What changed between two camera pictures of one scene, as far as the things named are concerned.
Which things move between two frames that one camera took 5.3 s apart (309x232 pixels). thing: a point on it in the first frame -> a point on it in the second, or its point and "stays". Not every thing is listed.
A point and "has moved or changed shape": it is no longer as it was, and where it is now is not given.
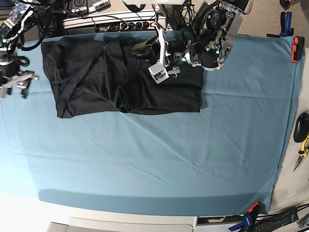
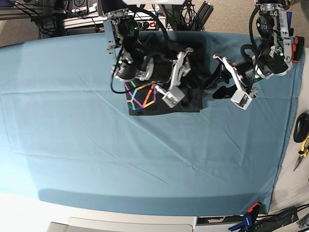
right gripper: x=172 y=54 -> x=243 y=72
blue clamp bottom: x=246 y=222 stays
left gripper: x=22 y=79 -> x=172 y=71
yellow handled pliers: x=303 y=152 stays
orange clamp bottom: x=254 y=209 stays
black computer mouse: x=301 y=128 stays
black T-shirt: x=93 y=75 has moved or changed shape
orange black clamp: x=297 y=48 stays
